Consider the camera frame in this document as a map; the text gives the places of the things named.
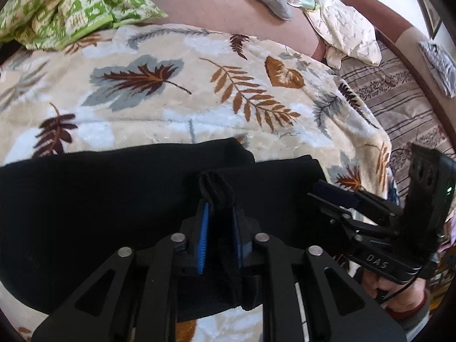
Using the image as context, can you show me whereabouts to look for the beige leaf pattern blanket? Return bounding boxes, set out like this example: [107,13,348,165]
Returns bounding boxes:
[1,25,391,341]

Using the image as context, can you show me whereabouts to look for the cream patterned pillow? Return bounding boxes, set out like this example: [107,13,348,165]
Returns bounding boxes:
[287,0,382,70]

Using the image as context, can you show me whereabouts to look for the black pants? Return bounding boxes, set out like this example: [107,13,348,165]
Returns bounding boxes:
[1,138,325,314]

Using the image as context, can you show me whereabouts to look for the green checkered quilt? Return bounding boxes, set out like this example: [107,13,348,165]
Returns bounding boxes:
[1,0,167,50]

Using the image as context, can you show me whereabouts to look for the pink mattress sheet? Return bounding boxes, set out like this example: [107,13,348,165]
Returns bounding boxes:
[152,0,325,61]

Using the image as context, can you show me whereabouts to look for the black camera box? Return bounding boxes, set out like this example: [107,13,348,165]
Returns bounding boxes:
[404,144,455,253]

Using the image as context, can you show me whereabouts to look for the grey cloth on headboard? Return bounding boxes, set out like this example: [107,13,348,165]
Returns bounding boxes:
[417,41,456,99]

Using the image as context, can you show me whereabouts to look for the person's right hand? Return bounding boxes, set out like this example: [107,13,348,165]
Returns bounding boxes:
[361,270,426,313]

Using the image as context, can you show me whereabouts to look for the reddish brown headboard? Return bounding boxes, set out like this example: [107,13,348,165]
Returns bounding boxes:
[342,0,455,144]

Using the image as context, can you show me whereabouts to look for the striped brown bed cover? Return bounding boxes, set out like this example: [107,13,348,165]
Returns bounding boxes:
[339,43,455,201]

